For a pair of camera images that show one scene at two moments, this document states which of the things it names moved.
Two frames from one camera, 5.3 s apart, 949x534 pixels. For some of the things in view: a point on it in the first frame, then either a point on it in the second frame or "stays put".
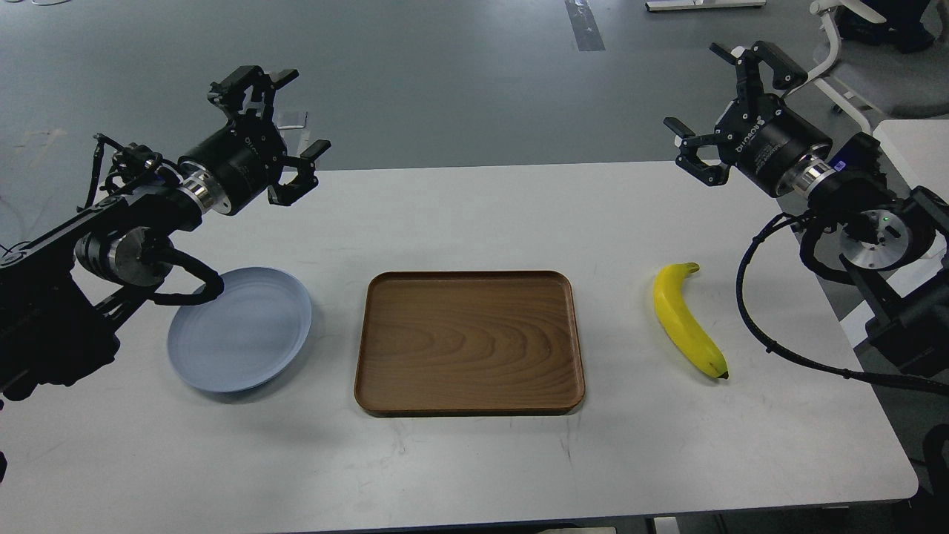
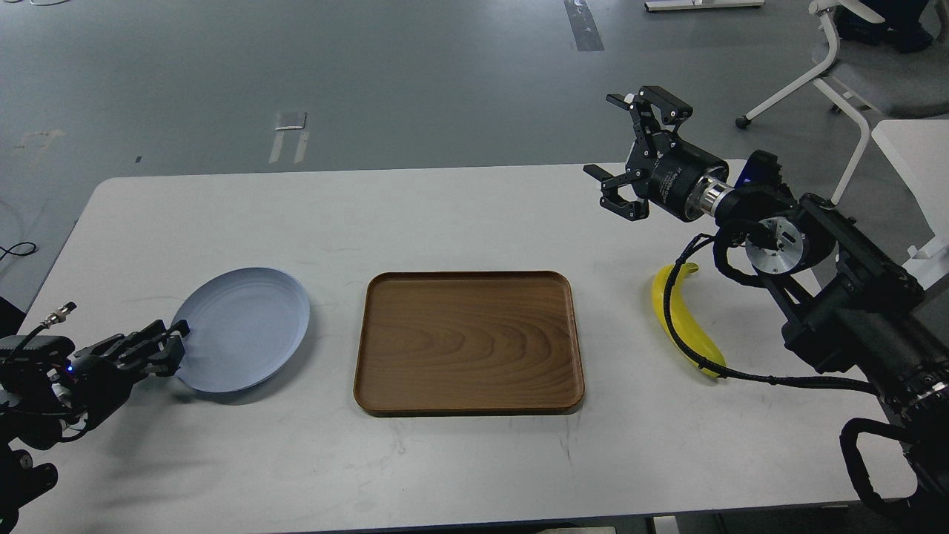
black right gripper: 775,146 → 660,165
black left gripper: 234,165 → 93,388
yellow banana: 669,295 stays put
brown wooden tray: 468,343 stays put
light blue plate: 239,339 stays put
